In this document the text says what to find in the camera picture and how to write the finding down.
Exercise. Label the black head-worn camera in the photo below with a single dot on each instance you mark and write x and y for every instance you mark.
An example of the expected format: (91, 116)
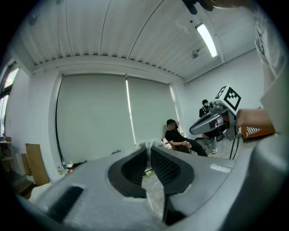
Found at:
(192, 5)

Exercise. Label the grey roller blind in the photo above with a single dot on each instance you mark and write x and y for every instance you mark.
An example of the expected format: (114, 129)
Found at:
(94, 112)
(153, 108)

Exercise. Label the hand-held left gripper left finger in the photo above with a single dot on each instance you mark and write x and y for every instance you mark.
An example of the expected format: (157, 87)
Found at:
(90, 191)

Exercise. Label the black white striped cushion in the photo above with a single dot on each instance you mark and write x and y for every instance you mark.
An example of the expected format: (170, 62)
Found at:
(251, 130)

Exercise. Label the green plastic bottle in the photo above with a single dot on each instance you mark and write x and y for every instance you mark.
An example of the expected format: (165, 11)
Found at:
(63, 164)

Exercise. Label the round ceiling fixture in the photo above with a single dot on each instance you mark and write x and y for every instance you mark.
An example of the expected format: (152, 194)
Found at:
(195, 53)

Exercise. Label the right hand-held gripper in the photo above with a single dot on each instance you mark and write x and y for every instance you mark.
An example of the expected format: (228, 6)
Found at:
(230, 99)

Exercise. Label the leaning wooden board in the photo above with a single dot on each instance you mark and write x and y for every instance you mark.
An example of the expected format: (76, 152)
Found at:
(37, 164)

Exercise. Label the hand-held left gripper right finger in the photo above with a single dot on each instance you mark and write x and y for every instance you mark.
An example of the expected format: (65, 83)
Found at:
(203, 180)

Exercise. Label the person's beige shirt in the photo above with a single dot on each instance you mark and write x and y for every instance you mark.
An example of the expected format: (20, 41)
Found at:
(271, 56)

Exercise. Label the long ceiling light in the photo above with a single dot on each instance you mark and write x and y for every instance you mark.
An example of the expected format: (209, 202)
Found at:
(206, 40)

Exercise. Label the orange sofa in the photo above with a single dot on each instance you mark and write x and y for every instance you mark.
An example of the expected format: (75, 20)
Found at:
(262, 133)

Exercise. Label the yellow-green drink bottle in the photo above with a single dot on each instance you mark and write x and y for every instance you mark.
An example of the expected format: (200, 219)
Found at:
(148, 173)

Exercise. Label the clear plastic bag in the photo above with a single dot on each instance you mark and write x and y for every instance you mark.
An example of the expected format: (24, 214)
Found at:
(149, 143)

